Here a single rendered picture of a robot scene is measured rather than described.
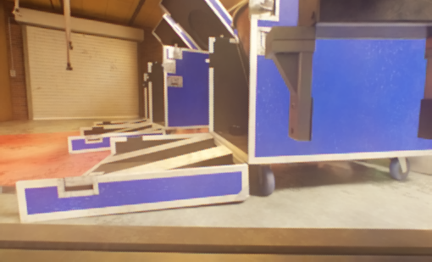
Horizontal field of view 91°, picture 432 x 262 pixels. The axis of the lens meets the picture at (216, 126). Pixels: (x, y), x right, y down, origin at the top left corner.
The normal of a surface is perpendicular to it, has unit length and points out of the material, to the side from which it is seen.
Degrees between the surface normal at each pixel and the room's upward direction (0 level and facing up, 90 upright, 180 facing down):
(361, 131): 90
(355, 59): 90
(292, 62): 90
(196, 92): 90
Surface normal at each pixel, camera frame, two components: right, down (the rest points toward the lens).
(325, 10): -0.02, 0.10
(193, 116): 0.45, 0.08
